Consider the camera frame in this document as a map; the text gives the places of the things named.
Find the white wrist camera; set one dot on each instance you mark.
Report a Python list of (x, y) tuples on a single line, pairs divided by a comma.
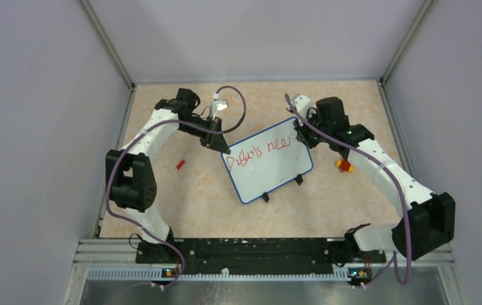
[(301, 104), (218, 104)]

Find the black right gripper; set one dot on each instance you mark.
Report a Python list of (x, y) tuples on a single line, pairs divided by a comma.
[(302, 135)]

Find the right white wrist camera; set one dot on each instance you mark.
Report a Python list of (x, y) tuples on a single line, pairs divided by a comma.
[(301, 104)]

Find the aluminium frame rail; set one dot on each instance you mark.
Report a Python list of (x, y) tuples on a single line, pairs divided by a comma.
[(433, 282)]

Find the blue framed whiteboard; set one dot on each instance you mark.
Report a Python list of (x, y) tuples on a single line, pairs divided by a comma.
[(266, 161)]

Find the red marker cap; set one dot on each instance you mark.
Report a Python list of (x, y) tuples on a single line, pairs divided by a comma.
[(180, 164)]

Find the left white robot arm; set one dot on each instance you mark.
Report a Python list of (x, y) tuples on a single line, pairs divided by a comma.
[(131, 183)]

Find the white slotted cable duct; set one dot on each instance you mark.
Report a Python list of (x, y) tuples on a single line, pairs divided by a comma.
[(159, 274)]

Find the colourful toy block figure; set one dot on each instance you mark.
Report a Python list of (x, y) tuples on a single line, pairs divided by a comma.
[(344, 166)]

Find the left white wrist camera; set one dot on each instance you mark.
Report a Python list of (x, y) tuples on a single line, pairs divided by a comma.
[(218, 104)]

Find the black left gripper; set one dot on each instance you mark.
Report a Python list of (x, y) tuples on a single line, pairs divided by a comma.
[(214, 141)]

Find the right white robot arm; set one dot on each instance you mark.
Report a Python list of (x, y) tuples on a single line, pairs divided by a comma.
[(427, 219)]

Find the black whiteboard foot clip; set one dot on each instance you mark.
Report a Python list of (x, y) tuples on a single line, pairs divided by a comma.
[(265, 197), (299, 179)]

